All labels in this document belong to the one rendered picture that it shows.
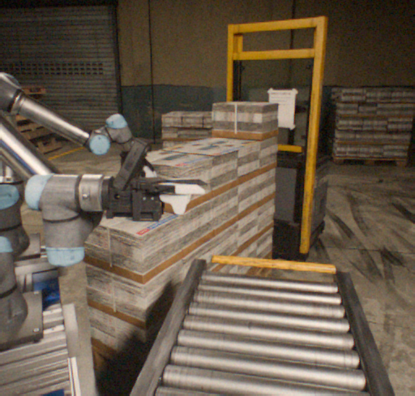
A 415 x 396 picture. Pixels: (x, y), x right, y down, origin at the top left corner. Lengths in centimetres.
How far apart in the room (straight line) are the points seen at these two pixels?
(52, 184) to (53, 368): 61
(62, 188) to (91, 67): 862
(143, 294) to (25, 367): 63
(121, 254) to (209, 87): 711
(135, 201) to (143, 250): 86
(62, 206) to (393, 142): 662
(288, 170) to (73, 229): 251
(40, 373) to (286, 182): 242
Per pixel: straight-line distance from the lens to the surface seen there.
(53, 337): 119
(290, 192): 320
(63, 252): 84
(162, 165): 176
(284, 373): 98
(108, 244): 173
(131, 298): 176
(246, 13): 856
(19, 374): 124
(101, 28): 929
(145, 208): 75
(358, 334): 113
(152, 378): 95
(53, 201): 80
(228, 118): 254
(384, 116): 700
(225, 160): 206
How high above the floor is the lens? 144
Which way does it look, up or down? 16 degrees down
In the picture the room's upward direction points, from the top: straight up
